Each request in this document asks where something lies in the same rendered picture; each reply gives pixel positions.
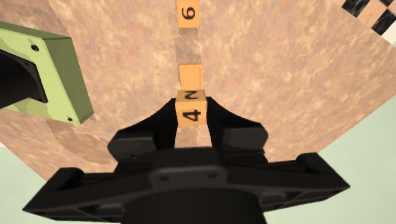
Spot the orange cube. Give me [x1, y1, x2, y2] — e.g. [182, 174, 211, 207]
[177, 0, 199, 28]
[175, 89, 207, 127]

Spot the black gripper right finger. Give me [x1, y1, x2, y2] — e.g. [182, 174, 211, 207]
[206, 96, 270, 168]

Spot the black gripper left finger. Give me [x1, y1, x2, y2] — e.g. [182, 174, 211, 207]
[107, 98, 178, 177]

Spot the orange shallow tray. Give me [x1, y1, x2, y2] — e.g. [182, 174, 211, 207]
[179, 63, 203, 90]

